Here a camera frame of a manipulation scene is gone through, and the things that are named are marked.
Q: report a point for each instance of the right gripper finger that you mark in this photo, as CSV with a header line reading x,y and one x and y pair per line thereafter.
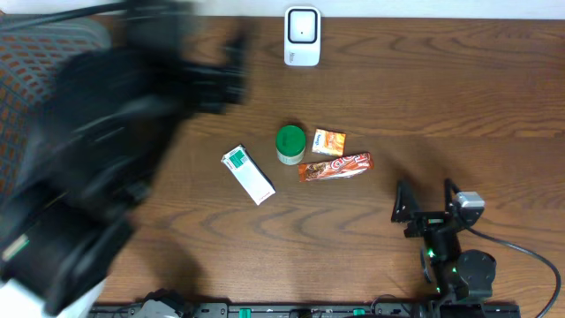
x,y
406,205
450,188

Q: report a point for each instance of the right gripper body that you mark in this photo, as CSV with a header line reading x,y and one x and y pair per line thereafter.
x,y
428,222

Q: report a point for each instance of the white medicine box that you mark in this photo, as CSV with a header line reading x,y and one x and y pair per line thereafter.
x,y
248,174

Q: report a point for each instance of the white barcode scanner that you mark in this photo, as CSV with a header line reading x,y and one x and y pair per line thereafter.
x,y
302,27

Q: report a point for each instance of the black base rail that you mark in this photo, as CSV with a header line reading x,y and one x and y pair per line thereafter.
x,y
169,304

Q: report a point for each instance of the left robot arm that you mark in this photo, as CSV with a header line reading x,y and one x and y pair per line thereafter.
x,y
110,121

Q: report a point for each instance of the orange tissue packet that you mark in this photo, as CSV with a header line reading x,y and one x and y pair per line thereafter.
x,y
328,143

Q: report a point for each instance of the green lid jar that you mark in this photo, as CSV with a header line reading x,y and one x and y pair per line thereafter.
x,y
290,144

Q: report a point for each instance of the red chocolate bar wrapper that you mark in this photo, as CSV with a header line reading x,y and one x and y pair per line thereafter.
x,y
342,167

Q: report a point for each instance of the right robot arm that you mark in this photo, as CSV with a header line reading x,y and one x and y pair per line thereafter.
x,y
461,276

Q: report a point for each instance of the grey plastic mesh basket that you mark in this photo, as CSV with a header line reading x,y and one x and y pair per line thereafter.
x,y
29,61

